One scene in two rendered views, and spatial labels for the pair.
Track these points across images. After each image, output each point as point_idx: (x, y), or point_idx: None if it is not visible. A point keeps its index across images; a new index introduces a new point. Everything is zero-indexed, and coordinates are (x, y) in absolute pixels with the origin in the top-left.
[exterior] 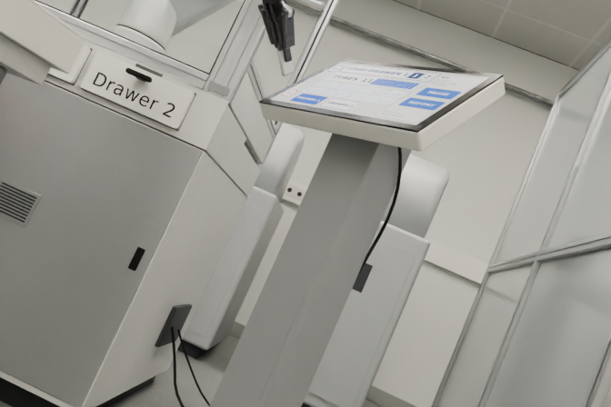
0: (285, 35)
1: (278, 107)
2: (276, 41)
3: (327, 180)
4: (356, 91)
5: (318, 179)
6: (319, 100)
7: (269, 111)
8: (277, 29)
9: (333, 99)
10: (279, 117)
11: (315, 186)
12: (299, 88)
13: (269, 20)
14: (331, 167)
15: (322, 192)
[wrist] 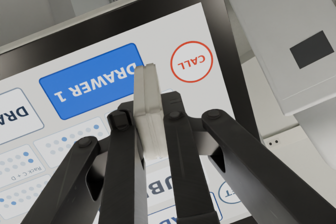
0: (54, 186)
1: (128, 1)
2: (165, 135)
3: (7, 11)
4: (44, 177)
5: (28, 0)
6: (60, 99)
7: None
8: (122, 192)
9: (36, 124)
10: None
11: None
12: (196, 92)
13: (193, 215)
14: (17, 30)
15: None
